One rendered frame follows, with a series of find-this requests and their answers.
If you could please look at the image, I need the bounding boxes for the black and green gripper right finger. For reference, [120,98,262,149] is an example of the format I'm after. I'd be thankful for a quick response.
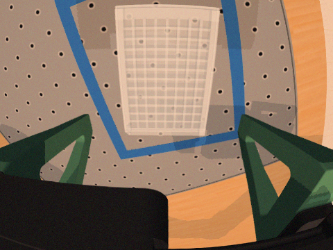
[238,114,333,241]

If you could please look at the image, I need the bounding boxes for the beige gridded plate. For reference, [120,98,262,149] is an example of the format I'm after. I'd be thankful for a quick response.
[115,4,220,135]

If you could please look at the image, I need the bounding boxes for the blue tape outline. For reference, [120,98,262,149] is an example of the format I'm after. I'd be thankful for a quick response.
[54,0,245,159]

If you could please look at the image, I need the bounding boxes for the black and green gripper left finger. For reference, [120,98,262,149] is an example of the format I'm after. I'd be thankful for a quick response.
[0,114,93,185]

